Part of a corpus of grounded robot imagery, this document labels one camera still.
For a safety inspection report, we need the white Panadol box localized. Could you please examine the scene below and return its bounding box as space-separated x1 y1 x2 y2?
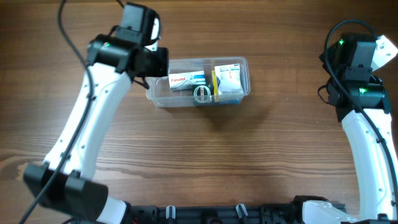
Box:
168 71 206 91

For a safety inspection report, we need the green Zam-Buk ointment box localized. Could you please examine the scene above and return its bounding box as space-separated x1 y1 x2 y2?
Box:
192 84 213 106

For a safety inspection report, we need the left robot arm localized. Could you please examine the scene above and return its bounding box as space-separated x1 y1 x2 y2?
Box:
23 2 169 223

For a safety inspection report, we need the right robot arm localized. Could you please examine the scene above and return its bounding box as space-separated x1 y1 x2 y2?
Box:
299 33 397 223

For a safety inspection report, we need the clear plastic container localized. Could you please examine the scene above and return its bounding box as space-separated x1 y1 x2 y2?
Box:
146 57 251 108

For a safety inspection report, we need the yellow blue lozenge box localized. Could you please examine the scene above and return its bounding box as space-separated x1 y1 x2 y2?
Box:
211 70 219 103

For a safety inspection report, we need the white plaster box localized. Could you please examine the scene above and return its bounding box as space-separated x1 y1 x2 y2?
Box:
215 63 243 95

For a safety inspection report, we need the right black cable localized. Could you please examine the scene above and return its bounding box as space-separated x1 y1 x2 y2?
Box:
317 19 398 200

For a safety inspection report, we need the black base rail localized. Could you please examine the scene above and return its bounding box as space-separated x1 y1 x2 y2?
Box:
124 202 303 224

